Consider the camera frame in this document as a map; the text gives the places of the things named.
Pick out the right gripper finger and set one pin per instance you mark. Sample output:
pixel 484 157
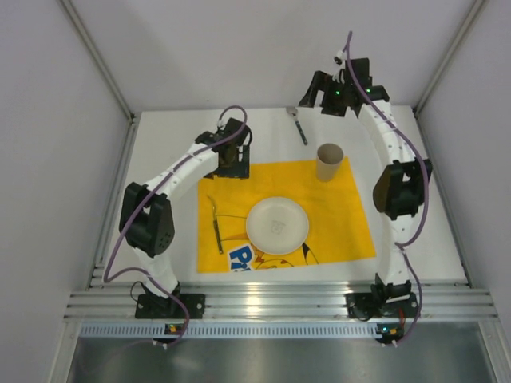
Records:
pixel 334 110
pixel 316 85

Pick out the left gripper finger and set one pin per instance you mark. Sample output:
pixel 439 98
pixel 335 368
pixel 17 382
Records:
pixel 213 175
pixel 245 162

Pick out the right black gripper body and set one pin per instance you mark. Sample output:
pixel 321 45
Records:
pixel 315 88

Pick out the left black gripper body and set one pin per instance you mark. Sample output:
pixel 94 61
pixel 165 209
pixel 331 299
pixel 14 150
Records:
pixel 232 171

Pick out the fork with teal handle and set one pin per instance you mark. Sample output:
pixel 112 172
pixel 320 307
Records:
pixel 216 227

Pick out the spoon with teal handle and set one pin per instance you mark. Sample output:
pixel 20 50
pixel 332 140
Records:
pixel 293 112

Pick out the beige cup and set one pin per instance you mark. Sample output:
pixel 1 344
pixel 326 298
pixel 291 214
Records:
pixel 328 159

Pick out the cream round plate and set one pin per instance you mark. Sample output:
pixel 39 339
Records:
pixel 277 226

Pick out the yellow cartoon cloth placemat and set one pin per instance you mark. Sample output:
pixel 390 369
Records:
pixel 338 230

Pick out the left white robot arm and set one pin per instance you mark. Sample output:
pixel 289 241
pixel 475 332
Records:
pixel 147 223

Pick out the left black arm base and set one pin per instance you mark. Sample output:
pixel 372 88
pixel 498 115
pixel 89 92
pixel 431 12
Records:
pixel 152 306

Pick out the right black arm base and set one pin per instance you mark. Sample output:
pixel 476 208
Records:
pixel 384 300

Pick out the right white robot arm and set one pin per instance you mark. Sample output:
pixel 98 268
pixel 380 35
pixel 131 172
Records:
pixel 401 193

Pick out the left aluminium frame post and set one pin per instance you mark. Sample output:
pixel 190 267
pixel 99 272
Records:
pixel 70 11

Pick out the aluminium frame post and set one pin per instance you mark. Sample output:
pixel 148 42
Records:
pixel 70 11
pixel 455 43

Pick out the right aluminium frame post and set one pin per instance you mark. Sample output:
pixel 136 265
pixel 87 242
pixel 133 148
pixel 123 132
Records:
pixel 455 43

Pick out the aluminium mounting rail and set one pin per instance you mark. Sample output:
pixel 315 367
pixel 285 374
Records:
pixel 272 301

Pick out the slotted grey cable duct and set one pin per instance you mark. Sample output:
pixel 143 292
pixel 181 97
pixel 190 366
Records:
pixel 243 330

